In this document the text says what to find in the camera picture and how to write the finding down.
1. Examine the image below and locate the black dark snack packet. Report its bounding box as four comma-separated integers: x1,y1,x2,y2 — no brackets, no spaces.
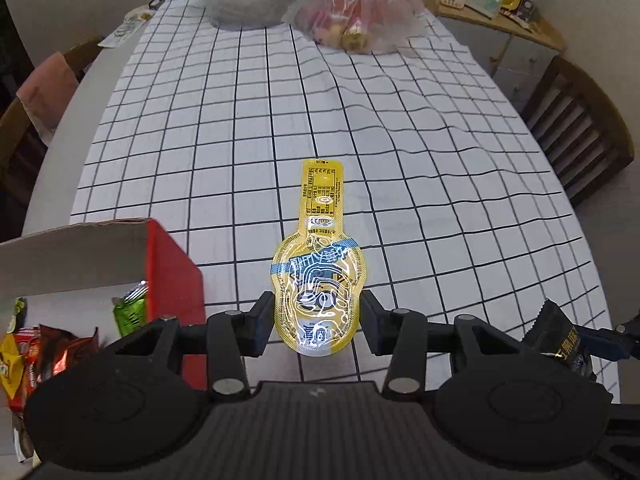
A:
523,299,596,380

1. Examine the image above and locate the yellow jelly pouch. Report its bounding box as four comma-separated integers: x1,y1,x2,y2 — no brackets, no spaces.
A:
270,159,367,358

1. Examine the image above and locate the green snack packet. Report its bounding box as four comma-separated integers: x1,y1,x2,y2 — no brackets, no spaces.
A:
112,281,149,337

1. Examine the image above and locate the brown red snack bag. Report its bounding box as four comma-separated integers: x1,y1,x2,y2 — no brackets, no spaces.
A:
36,325,100,382

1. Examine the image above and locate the red snack packet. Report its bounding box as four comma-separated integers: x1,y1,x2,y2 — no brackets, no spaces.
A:
8,326,41,414

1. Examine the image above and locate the yellow pickle packet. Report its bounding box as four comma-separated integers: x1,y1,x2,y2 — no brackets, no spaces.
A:
0,334,25,400

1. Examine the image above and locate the green white sauce pouch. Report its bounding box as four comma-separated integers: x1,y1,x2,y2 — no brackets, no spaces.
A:
6,297,27,334

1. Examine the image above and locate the white red cardboard box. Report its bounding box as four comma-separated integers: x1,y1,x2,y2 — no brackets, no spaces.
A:
0,216,208,480

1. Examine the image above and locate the white checked tablecloth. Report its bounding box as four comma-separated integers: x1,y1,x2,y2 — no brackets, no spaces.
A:
69,0,622,403

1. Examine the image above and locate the wooden chair right side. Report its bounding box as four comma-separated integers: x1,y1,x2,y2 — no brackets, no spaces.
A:
521,55,634,207

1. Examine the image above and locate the wooden chair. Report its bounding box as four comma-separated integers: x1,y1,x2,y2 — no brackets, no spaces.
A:
1,36,103,238
521,55,634,207

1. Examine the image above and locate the wooden sideboard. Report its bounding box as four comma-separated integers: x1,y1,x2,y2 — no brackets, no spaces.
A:
422,0,565,112

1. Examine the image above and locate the pink towel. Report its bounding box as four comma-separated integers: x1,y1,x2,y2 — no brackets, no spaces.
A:
16,52,79,148

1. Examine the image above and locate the pink plastic bag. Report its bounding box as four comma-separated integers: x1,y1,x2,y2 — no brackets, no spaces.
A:
283,0,427,54

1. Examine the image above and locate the small white packet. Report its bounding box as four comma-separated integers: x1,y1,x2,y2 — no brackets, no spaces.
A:
98,6,155,49

